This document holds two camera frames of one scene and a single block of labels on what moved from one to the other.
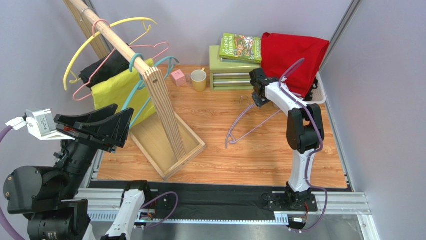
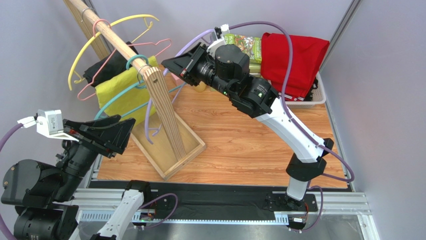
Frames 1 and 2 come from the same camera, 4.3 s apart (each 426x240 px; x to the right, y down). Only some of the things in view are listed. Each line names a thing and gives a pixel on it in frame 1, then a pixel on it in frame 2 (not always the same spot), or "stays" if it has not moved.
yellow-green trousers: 128,90 stays
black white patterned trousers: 309,96 stays
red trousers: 280,52 stays
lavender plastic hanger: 281,74 -> 158,86
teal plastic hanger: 171,59 -> 138,86
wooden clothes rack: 171,147 stays
